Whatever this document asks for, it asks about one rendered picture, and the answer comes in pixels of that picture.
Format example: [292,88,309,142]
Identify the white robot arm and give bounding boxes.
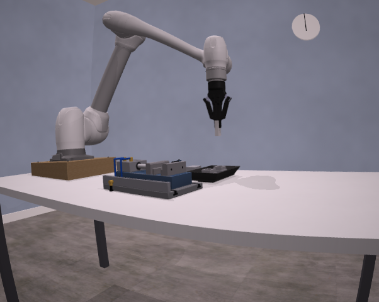
[50,11,232,162]

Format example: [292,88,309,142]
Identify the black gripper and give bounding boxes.
[203,81,232,136]

